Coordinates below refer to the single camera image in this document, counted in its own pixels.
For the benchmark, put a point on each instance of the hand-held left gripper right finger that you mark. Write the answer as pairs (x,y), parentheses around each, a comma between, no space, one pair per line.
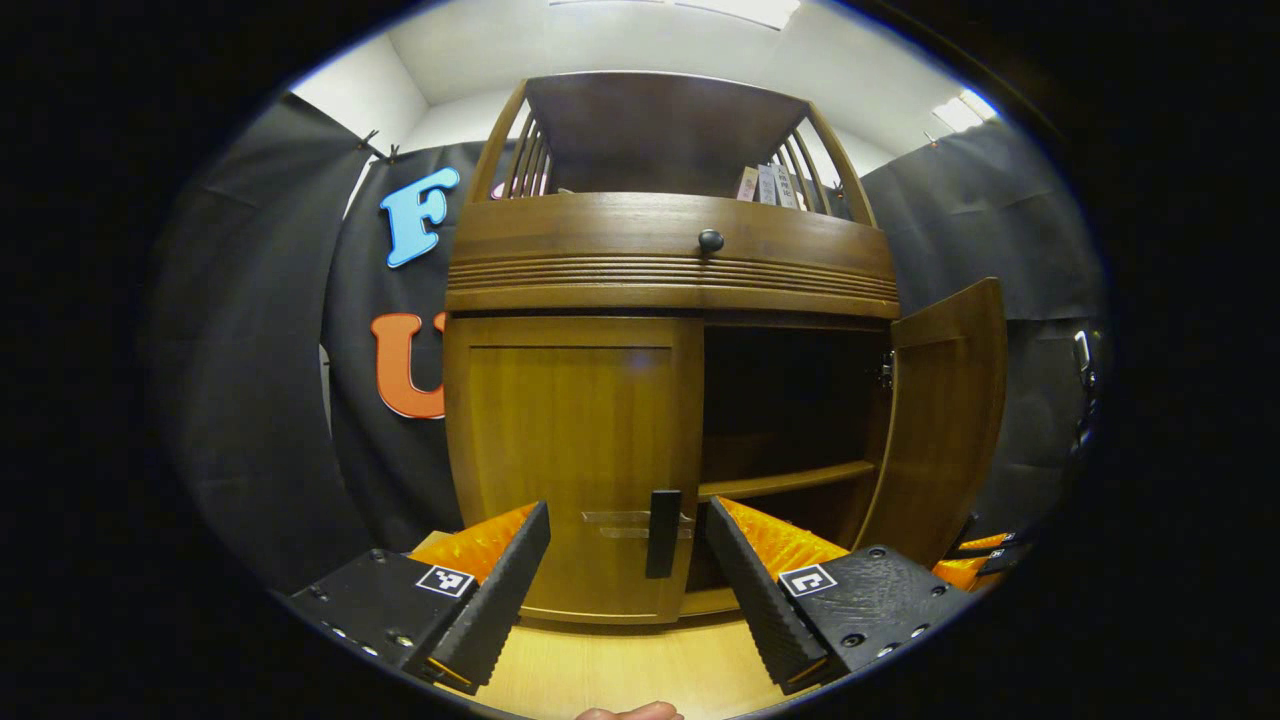
(745,590)

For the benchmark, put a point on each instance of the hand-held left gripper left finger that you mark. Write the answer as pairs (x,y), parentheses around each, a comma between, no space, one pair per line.
(505,590)

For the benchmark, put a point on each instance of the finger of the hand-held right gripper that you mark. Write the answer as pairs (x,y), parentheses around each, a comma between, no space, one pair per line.
(960,573)
(990,545)

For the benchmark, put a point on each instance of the wooden cabinet door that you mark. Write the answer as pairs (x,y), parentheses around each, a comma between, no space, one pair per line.
(570,430)
(945,420)

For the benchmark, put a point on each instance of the wooden double-door shoe cabinet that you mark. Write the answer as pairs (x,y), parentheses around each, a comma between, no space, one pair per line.
(620,240)

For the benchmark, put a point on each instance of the metal door hinge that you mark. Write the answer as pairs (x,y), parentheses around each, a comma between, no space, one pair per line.
(886,370)

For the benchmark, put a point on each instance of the wooden inner shelf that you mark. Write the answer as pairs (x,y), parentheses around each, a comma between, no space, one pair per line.
(790,480)

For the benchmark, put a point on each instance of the small ceiling light panel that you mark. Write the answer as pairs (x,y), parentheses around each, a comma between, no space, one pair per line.
(965,110)

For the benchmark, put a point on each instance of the black backdrop cloth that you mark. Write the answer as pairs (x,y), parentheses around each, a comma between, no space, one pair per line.
(250,350)

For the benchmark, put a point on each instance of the black round drawer knob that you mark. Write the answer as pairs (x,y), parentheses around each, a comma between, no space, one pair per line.
(711,240)

